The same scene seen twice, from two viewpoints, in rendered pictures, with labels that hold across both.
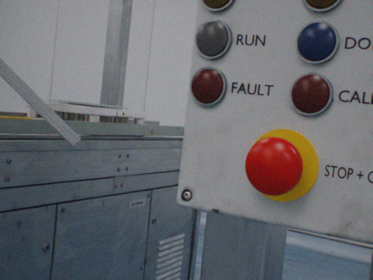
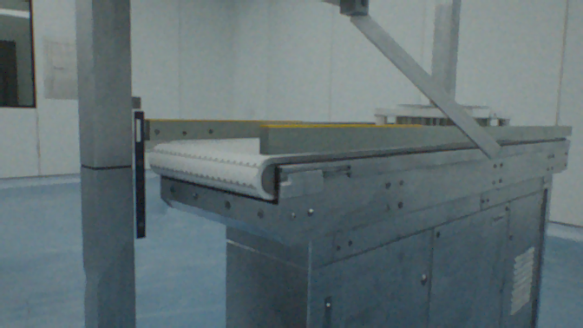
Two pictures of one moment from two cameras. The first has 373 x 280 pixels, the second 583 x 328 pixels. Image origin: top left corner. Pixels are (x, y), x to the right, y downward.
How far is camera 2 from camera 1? 51 cm
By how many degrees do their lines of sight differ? 17
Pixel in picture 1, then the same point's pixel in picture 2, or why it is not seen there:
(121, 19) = (452, 11)
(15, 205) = (398, 235)
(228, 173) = not seen: outside the picture
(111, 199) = (477, 217)
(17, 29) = (298, 56)
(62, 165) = (448, 182)
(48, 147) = (436, 161)
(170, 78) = not seen: hidden behind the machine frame
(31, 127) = (422, 137)
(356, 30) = not seen: outside the picture
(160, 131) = (527, 133)
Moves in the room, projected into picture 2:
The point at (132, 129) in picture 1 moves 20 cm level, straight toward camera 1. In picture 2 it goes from (506, 133) to (537, 136)
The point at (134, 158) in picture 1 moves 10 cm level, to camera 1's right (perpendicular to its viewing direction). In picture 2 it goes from (506, 167) to (553, 170)
